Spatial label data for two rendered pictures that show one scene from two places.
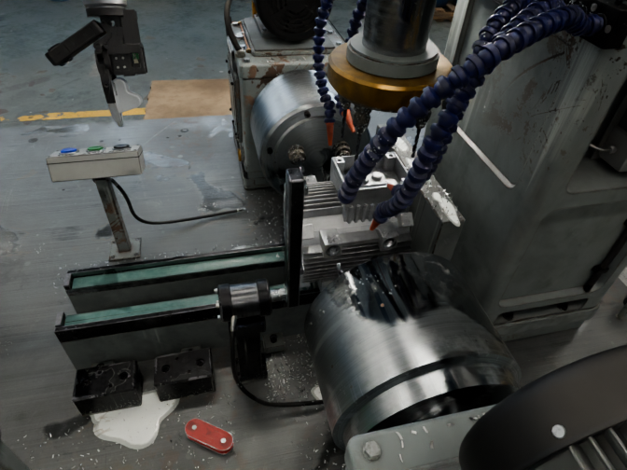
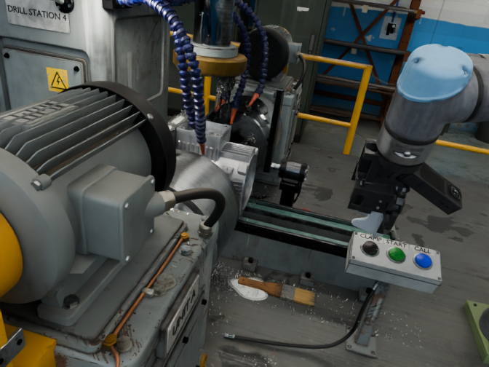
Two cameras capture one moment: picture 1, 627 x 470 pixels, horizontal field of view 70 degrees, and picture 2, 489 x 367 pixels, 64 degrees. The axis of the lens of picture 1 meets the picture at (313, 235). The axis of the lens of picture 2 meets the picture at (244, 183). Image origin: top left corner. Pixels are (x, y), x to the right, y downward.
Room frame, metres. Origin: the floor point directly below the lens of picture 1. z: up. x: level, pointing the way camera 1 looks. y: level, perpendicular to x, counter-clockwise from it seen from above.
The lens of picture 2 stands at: (1.47, 0.46, 1.50)
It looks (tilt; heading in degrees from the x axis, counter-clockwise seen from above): 27 degrees down; 207
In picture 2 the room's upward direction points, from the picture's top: 8 degrees clockwise
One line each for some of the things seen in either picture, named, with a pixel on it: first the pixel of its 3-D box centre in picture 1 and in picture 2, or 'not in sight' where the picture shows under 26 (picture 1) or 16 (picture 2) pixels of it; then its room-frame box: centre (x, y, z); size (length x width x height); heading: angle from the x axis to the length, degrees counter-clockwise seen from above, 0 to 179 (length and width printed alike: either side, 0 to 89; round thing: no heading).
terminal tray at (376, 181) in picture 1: (369, 186); (204, 139); (0.65, -0.09, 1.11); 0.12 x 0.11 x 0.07; 106
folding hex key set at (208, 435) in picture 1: (209, 435); not in sight; (0.32, 0.15, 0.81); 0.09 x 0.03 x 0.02; 71
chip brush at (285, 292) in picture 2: not in sight; (276, 289); (0.72, 0.22, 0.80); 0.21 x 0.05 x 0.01; 107
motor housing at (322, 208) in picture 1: (342, 228); (215, 173); (0.64, -0.06, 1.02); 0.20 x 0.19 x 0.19; 106
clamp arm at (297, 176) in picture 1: (292, 245); (273, 132); (0.47, 0.03, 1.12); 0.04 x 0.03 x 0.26; 106
